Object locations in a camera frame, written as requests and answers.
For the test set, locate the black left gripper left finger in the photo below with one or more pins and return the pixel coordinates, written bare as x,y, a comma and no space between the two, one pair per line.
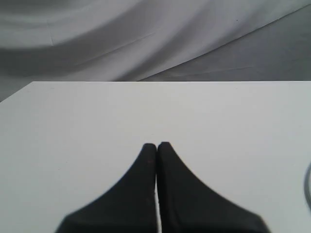
127,207

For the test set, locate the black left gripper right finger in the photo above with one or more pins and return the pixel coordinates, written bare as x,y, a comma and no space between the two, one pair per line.
187,205

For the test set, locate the grey backdrop cloth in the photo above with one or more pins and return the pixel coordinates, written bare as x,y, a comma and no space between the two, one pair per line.
153,40

